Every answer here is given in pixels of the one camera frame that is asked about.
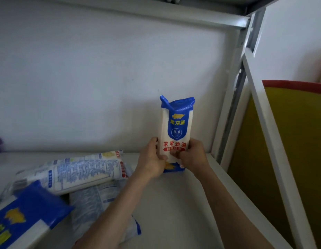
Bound person's left forearm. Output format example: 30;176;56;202
72;169;156;249

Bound blue white noodle packet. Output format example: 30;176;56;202
157;95;196;173
69;179;142;244
0;180;75;249
0;150;133;203

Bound yellow board with red edge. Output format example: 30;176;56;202
227;80;321;249

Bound white metal shelf rack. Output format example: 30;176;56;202
0;0;317;249

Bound person's right forearm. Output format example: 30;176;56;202
194;165;276;249

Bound person's right hand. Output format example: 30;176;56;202
170;138;212;177

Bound person's left hand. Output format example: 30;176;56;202
136;137;168;179

